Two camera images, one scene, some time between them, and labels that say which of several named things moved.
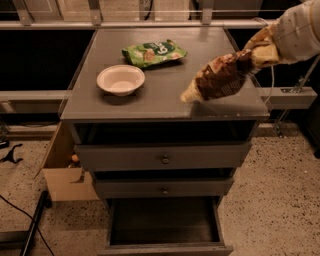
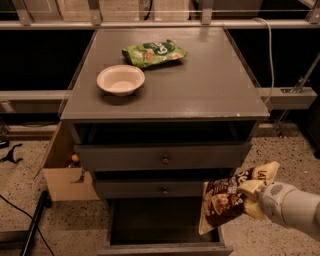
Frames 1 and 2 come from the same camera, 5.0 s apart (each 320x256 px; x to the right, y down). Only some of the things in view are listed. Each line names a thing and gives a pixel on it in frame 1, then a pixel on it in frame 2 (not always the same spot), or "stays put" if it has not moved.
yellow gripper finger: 265,53 → 253,208
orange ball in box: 74,158 stays put
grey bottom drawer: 165,226 stays put
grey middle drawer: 164,187 stays put
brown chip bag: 220,77 → 221,201
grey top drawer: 165,156 stays put
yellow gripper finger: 263,37 → 252,187
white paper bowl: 121,80 stays put
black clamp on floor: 11,157 stays put
